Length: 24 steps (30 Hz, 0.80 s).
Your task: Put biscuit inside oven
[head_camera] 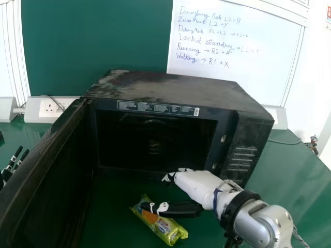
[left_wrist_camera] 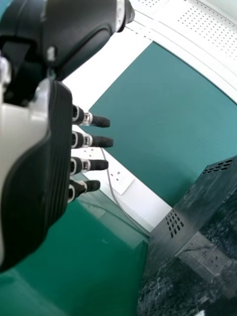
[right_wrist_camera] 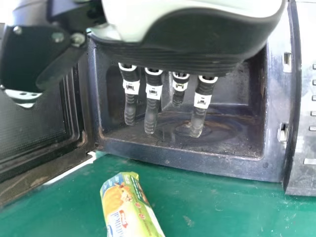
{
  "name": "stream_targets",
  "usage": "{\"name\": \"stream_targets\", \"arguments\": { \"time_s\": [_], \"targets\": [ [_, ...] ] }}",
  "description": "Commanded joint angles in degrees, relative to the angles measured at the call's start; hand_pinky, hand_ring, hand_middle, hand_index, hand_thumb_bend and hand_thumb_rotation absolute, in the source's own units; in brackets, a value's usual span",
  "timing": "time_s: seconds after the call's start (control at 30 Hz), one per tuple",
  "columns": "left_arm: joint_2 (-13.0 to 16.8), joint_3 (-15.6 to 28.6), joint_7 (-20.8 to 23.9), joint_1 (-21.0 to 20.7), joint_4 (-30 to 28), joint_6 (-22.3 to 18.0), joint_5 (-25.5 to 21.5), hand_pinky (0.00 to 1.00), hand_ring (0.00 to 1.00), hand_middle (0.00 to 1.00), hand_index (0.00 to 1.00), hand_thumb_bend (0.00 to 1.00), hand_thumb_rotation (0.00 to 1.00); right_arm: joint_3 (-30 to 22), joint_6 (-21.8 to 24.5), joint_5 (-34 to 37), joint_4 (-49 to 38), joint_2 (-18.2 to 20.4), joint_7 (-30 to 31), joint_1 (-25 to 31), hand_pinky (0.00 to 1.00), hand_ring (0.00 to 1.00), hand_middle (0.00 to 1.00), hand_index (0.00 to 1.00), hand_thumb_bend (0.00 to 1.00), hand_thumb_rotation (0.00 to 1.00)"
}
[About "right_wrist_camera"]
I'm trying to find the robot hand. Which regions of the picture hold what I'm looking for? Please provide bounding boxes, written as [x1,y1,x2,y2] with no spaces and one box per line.
[0,0,287,139]

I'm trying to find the black oven with glass door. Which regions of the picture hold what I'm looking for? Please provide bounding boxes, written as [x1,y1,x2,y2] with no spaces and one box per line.
[0,0,316,208]

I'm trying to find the yellow-green biscuit packet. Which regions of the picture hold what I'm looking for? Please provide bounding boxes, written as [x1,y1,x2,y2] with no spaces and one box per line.
[99,171,166,237]

